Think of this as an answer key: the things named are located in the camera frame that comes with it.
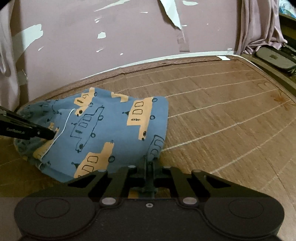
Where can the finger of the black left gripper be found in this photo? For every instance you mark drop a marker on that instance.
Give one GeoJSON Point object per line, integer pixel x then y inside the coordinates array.
{"type": "Point", "coordinates": [14, 126]}

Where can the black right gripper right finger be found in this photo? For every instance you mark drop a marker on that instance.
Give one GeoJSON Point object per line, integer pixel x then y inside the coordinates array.
{"type": "Point", "coordinates": [198, 188]}

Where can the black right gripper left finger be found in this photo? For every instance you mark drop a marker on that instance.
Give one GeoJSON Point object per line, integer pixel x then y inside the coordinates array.
{"type": "Point", "coordinates": [110, 189]}

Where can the blue patterned children's pants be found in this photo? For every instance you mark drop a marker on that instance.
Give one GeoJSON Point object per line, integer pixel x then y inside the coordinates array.
{"type": "Point", "coordinates": [95, 130]}

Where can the pink curtain left side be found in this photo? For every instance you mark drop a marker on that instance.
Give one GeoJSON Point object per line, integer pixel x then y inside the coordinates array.
{"type": "Point", "coordinates": [13, 82]}

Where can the pink curtain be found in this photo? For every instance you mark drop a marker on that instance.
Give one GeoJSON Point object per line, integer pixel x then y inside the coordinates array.
{"type": "Point", "coordinates": [259, 26]}
{"type": "Point", "coordinates": [13, 82]}

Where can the brown woven bamboo bed mat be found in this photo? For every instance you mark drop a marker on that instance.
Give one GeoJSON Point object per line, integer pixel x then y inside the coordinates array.
{"type": "Point", "coordinates": [227, 118]}

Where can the grey zip bag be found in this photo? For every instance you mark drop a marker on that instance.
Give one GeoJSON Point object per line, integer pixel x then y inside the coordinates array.
{"type": "Point", "coordinates": [276, 58]}

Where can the pink curtain right side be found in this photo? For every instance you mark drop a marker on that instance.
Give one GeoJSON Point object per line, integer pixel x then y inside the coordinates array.
{"type": "Point", "coordinates": [259, 26]}

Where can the dark wooden shelf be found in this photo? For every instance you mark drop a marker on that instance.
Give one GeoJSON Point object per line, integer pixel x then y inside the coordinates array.
{"type": "Point", "coordinates": [286, 79]}

